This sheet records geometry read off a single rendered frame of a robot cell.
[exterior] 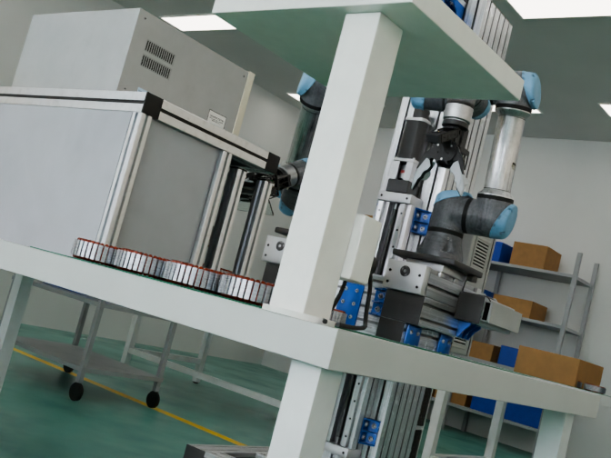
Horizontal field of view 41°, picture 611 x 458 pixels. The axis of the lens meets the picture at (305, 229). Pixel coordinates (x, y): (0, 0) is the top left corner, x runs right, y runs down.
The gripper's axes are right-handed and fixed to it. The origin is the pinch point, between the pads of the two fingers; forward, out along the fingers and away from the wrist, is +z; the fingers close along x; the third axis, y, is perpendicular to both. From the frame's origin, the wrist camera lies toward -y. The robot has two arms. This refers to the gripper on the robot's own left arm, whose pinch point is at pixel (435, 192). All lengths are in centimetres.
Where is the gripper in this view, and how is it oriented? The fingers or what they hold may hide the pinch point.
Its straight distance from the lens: 215.9
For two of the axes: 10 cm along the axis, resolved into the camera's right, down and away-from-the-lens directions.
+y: 5.6, 2.3, 7.9
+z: -2.5, 9.6, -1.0
